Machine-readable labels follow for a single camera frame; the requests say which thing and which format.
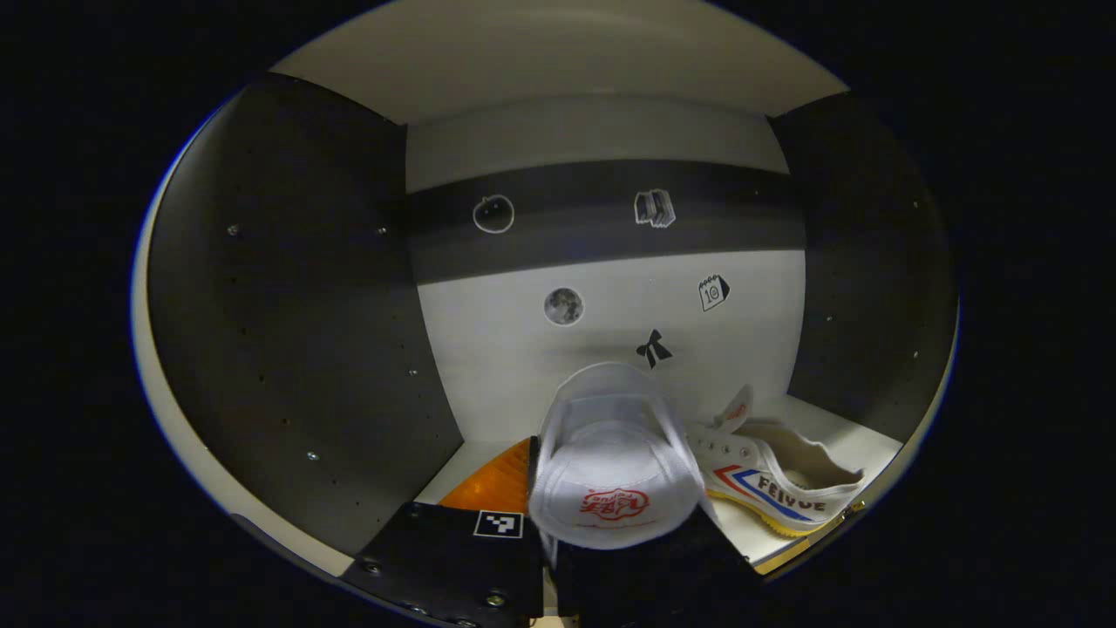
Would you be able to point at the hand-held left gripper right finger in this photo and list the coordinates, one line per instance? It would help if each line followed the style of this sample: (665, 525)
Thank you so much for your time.
(663, 584)

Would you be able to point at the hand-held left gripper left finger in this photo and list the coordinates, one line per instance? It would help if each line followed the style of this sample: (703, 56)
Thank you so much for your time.
(453, 558)

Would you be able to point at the white canvas shoe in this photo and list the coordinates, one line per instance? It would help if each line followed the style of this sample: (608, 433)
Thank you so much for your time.
(610, 462)
(785, 488)

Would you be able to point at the grey shoe cabinet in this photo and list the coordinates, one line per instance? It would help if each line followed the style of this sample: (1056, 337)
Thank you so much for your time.
(610, 288)

